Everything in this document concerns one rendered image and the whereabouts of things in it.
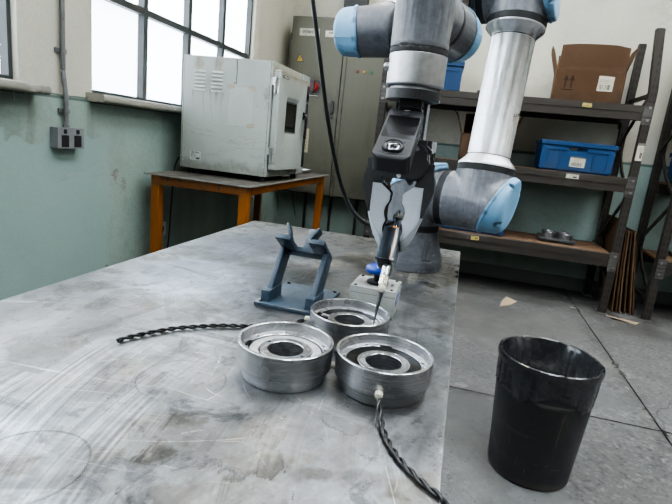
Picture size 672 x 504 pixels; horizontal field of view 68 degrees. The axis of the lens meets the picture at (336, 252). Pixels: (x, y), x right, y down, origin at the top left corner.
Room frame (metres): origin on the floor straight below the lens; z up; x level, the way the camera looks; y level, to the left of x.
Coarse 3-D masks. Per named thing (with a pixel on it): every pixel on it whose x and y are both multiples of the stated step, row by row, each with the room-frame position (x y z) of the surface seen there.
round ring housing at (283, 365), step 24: (240, 336) 0.50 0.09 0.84; (264, 336) 0.54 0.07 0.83; (312, 336) 0.55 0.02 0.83; (240, 360) 0.48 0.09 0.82; (264, 360) 0.46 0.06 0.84; (288, 360) 0.46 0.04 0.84; (312, 360) 0.47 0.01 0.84; (264, 384) 0.47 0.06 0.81; (288, 384) 0.46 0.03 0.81; (312, 384) 0.48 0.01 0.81
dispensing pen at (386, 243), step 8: (400, 216) 0.68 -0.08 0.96; (384, 232) 0.65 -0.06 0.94; (392, 232) 0.65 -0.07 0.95; (384, 240) 0.65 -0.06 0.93; (392, 240) 0.65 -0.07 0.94; (384, 248) 0.64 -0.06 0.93; (376, 256) 0.64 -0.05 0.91; (384, 256) 0.63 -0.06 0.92; (384, 264) 0.64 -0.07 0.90; (384, 272) 0.64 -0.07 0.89; (384, 280) 0.63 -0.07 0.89; (384, 288) 0.63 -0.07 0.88; (376, 304) 0.62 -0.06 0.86; (376, 312) 0.61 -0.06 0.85
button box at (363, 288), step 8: (360, 280) 0.76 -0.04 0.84; (368, 280) 0.75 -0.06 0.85; (392, 280) 0.78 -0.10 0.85; (352, 288) 0.73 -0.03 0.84; (360, 288) 0.73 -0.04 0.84; (368, 288) 0.72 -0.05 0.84; (376, 288) 0.73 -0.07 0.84; (392, 288) 0.73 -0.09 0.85; (400, 288) 0.78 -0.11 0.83; (352, 296) 0.73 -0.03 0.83; (360, 296) 0.73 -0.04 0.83; (368, 296) 0.72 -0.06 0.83; (376, 296) 0.72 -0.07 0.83; (384, 296) 0.72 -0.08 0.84; (392, 296) 0.71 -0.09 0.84; (384, 304) 0.72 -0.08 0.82; (392, 304) 0.71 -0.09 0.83; (392, 312) 0.71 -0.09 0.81
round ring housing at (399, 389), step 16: (352, 336) 0.54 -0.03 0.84; (368, 336) 0.55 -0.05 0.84; (384, 336) 0.55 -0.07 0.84; (336, 352) 0.50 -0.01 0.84; (368, 352) 0.52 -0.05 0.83; (384, 352) 0.53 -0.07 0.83; (416, 352) 0.53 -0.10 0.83; (336, 368) 0.49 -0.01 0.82; (352, 368) 0.46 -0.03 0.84; (368, 368) 0.46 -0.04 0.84; (384, 368) 0.52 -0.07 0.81; (400, 368) 0.49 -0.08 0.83; (432, 368) 0.49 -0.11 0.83; (352, 384) 0.46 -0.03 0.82; (368, 384) 0.45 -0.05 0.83; (384, 384) 0.45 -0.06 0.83; (400, 384) 0.45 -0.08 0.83; (416, 384) 0.46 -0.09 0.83; (368, 400) 0.46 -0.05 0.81; (384, 400) 0.46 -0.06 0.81; (400, 400) 0.46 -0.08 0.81; (416, 400) 0.47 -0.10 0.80
